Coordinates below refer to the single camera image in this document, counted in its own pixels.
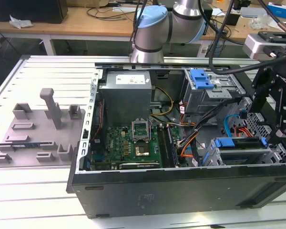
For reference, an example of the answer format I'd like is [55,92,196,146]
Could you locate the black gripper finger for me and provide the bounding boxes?
[249,67,277,113]
[267,85,286,146]

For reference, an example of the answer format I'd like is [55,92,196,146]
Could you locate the orange red power wire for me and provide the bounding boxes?
[233,125,256,138]

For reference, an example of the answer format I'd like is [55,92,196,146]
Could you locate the hard disk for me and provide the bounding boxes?
[202,137,269,166]

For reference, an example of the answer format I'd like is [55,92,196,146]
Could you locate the silver disk bay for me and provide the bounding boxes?
[201,137,286,167]

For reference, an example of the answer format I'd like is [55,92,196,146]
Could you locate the blue drive cage latch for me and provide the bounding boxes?
[190,68,216,89]

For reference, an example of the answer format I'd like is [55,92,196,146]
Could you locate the silver optical drive cage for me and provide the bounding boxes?
[183,69,244,120]

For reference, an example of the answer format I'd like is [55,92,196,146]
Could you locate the clear plastic bag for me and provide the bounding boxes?
[250,14,275,31]

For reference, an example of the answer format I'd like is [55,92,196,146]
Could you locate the small black cube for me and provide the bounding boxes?
[226,12,240,26]

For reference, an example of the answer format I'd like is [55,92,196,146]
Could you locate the flat grey box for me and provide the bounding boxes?
[239,6,269,18]

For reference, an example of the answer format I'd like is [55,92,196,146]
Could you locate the blue cardboard box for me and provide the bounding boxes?
[268,1,286,20]

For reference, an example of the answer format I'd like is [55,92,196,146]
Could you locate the black speaker box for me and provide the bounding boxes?
[204,4,214,23]

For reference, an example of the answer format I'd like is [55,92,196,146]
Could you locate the RAM stick in motherboard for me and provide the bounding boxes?
[166,125,179,167]

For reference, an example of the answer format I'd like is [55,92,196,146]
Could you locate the empty black RAM slot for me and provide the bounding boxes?
[157,125,170,167]

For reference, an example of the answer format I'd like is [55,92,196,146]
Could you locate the raised CPU socket cover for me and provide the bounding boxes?
[132,118,150,143]

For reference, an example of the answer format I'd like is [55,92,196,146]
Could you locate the CPU socket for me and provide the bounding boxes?
[134,143,150,157]

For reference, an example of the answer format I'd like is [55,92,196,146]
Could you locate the grey power supply unit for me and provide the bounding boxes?
[99,71,155,126]

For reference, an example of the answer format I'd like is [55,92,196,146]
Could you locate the black graphics card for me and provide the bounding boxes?
[119,162,162,170]

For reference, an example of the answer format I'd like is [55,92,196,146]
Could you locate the black open PC case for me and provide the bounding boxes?
[66,58,286,219]

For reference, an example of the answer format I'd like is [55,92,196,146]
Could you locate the green motherboard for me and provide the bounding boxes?
[90,124,182,171]

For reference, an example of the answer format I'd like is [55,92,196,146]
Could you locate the wooden desk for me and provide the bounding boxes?
[0,4,286,57]

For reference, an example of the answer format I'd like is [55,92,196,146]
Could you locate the grey parts rack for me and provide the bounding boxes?
[0,88,86,169]

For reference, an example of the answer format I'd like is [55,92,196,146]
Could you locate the large black box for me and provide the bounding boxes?
[0,0,69,24]

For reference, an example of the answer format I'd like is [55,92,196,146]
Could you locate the green RAM stick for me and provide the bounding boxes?
[10,142,42,149]

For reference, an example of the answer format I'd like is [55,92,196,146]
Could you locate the crumpled white paper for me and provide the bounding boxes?
[9,14,34,30]

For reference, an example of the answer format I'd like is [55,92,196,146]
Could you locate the black camera cable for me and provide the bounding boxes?
[200,0,286,75]

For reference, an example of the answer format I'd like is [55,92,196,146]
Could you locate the pale grey wrist camera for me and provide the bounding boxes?
[242,31,286,60]

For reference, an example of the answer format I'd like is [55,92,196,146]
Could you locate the blue data wire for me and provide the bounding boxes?
[224,108,248,138]

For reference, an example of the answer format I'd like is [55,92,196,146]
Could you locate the black cable bundle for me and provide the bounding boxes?
[192,96,244,166]

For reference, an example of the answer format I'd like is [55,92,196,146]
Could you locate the orange wire bundle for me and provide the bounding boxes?
[177,132,197,159]

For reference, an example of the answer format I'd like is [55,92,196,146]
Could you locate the yellow black power wires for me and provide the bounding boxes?
[150,86,174,118]

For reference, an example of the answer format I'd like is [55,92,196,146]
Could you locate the thin red black wire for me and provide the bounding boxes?
[94,100,106,142]

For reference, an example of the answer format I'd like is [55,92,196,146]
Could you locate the thin black looped cable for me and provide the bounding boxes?
[87,6,136,22]

